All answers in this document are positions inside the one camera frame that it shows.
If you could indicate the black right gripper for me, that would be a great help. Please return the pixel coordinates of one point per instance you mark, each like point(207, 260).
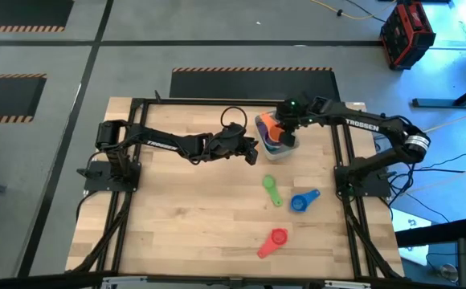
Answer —
point(291, 112)

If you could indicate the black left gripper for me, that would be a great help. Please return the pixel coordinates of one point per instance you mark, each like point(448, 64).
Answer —
point(231, 142)

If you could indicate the orange measuring cup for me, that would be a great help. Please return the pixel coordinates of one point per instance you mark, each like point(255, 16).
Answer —
point(271, 124)

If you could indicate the green measuring cup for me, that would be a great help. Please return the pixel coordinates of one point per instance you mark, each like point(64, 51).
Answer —
point(271, 186)

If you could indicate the blue measuring cup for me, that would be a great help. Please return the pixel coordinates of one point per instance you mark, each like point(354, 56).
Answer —
point(299, 202)

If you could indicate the red measuring cup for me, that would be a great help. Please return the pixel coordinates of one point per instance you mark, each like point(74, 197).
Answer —
point(277, 237)

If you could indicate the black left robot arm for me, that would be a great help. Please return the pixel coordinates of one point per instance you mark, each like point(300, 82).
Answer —
point(156, 142)

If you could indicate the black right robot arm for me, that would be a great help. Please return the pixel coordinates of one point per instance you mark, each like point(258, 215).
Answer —
point(377, 126)

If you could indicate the clear plastic container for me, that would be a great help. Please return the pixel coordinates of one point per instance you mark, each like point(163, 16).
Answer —
point(275, 155)

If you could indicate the black striped floor mat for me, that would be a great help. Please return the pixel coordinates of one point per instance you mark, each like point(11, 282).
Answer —
point(253, 84)
point(8, 98)
point(20, 14)

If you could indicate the red black tool case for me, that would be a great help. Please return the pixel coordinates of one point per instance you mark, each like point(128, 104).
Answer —
point(407, 34)

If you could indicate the black desk leg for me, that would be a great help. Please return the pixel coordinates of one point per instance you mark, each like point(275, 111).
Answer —
point(450, 102)

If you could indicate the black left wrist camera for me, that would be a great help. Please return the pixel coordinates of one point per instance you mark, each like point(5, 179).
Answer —
point(251, 156)

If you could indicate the black aluminium table frame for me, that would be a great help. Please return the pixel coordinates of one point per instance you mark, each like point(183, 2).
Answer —
point(241, 102)

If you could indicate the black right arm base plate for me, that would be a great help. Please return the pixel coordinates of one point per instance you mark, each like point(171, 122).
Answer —
point(377, 186)

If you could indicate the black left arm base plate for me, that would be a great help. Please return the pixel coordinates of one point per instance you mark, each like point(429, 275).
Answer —
point(96, 178)

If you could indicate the black camera rig bar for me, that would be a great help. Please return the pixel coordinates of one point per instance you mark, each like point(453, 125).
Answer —
point(36, 281)

